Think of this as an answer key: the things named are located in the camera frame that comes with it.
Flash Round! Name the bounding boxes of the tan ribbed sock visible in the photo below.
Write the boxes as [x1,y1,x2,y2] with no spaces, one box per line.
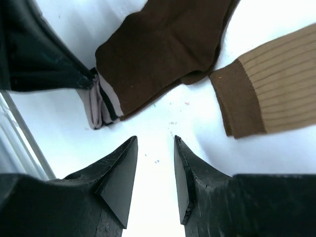
[210,24,316,139]

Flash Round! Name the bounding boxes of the dark brown striped sock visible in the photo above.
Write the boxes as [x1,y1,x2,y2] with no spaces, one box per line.
[80,0,238,129]

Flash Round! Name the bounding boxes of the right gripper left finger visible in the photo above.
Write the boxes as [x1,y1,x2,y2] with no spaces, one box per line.
[0,136,138,237]

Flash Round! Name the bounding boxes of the aluminium front rail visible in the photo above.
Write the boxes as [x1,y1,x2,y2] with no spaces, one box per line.
[0,91,56,180]

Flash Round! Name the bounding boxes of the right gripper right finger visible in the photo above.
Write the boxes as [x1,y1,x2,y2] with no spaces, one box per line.
[174,136,316,237]

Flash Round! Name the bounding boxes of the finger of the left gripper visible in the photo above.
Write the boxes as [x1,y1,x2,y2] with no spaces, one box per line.
[0,0,95,92]

